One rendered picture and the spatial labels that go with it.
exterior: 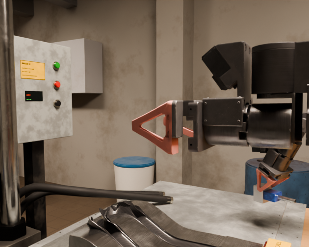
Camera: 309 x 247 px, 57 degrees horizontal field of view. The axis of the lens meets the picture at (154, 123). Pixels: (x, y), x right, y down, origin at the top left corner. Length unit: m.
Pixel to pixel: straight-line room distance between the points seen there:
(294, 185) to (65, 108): 1.58
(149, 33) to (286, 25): 1.44
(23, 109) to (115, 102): 2.53
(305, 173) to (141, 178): 1.57
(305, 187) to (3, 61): 1.95
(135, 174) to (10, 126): 2.13
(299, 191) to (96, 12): 3.07
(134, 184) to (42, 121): 1.93
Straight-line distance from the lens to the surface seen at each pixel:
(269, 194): 1.01
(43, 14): 4.70
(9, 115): 1.01
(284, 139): 0.37
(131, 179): 3.02
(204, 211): 1.18
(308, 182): 2.26
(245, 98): 0.38
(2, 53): 1.02
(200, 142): 0.37
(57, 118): 1.29
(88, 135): 3.97
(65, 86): 1.33
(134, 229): 0.75
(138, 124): 0.40
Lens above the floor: 1.23
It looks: 5 degrees down
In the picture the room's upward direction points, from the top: straight up
